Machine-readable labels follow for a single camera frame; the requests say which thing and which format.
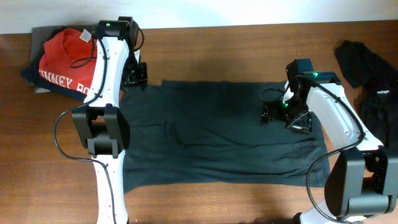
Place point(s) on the folded grey t-shirt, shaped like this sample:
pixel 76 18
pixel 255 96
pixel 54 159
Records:
pixel 38 35

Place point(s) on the folded orange t-shirt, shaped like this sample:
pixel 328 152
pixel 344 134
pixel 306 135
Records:
pixel 69 60

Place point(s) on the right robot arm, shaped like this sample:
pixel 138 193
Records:
pixel 363 182

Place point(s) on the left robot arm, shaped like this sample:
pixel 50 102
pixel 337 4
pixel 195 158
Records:
pixel 103 130

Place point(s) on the black clothes pile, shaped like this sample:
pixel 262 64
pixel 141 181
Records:
pixel 361 67

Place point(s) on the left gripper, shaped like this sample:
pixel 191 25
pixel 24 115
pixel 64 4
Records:
pixel 141 79

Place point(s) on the folded navy t-shirt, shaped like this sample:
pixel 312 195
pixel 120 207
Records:
pixel 31 73

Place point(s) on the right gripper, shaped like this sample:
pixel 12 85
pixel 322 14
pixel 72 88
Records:
pixel 302 125

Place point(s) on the dark green t-shirt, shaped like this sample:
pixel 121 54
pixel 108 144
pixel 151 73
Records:
pixel 199 132

